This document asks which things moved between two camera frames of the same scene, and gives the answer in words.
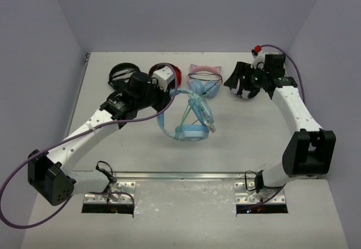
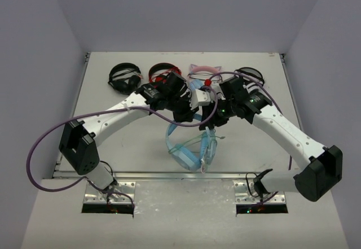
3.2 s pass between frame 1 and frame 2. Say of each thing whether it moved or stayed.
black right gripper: moved
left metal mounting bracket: stayed
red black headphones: stayed
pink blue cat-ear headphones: stayed
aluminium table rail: stayed
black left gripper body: moved
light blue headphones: moved
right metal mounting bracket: stayed
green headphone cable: moved
